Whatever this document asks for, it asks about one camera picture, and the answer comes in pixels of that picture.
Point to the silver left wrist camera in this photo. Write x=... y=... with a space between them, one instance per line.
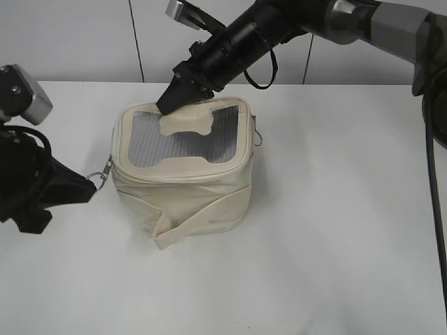
x=22 y=96

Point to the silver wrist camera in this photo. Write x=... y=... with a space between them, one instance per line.
x=22 y=96
x=186 y=13

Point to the silver ring zipper pull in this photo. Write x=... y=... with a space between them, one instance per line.
x=100 y=178

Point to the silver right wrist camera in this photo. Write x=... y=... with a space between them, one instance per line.
x=186 y=13

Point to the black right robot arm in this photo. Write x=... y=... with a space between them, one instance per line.
x=410 y=33

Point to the cream canvas zipper bag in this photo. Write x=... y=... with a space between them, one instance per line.
x=188 y=173

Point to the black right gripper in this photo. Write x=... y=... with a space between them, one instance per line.
x=229 y=52

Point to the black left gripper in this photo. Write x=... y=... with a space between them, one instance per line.
x=28 y=170

